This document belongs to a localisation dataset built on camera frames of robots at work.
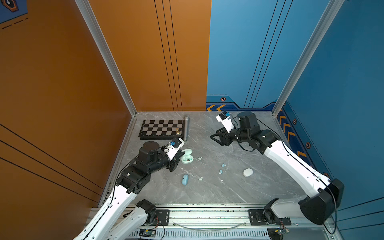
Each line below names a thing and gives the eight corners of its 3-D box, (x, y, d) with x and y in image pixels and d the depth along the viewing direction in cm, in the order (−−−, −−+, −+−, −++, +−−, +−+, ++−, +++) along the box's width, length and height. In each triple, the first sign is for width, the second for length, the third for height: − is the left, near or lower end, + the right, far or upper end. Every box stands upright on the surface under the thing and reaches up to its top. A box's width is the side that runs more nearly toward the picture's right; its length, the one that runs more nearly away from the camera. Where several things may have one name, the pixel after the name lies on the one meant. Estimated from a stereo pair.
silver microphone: (182, 141, 104) (182, 138, 102) (184, 118, 119) (184, 115, 116) (188, 141, 104) (188, 138, 102) (189, 118, 119) (189, 115, 116)
